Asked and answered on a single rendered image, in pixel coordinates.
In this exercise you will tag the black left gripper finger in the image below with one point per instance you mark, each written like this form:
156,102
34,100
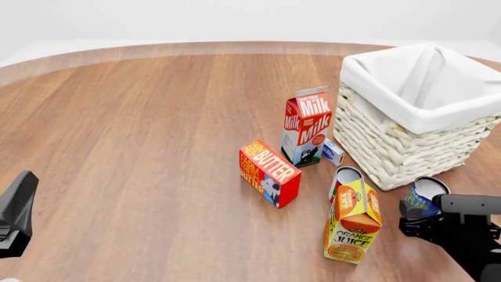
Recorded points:
19,199

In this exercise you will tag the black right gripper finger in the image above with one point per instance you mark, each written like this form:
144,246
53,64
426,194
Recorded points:
409,210

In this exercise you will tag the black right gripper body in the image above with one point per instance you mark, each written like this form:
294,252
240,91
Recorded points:
450,229

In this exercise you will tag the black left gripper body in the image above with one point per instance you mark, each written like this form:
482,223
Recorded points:
11,245

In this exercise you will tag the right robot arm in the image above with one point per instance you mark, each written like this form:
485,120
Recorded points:
477,261

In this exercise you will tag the blue labelled soup tin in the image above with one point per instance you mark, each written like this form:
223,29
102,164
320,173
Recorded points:
422,199

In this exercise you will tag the white woven basket, cloth liner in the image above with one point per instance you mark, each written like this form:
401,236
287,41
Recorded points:
375,138

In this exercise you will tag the flat plate on black stalk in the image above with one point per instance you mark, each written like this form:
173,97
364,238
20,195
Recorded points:
469,203

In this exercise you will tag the orange juice carton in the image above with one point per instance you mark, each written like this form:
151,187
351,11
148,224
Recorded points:
352,232

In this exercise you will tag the red and white tin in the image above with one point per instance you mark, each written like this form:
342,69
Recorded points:
346,175

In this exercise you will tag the small blue and white box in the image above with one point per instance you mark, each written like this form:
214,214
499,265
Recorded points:
332,152

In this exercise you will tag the red and white milk carton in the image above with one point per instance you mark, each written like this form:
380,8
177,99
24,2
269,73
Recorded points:
309,129

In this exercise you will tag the red and orange butter box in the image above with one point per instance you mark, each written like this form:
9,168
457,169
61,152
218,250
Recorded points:
270,170

